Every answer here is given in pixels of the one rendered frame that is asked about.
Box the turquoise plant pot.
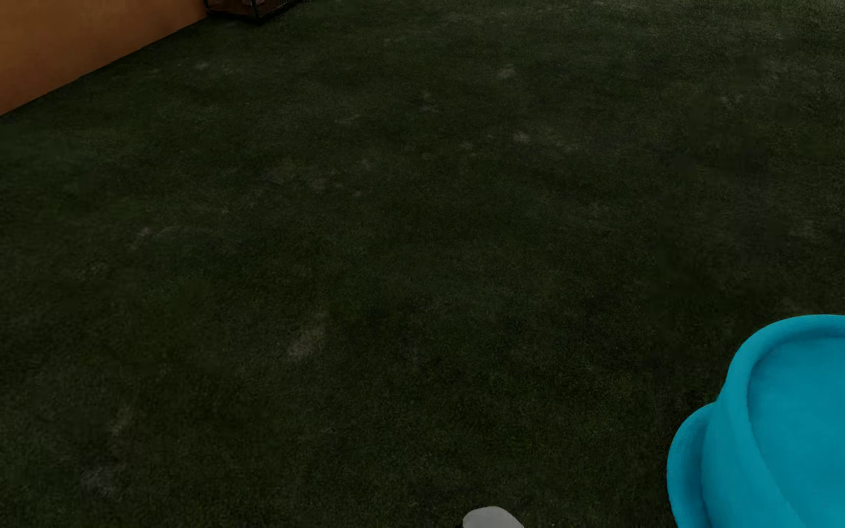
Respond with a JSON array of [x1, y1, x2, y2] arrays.
[[666, 314, 845, 528]]

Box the white robot foot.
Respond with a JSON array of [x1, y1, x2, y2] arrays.
[[462, 506, 525, 528]]

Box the orange wooden cabinet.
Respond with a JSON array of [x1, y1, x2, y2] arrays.
[[0, 0, 208, 126]]

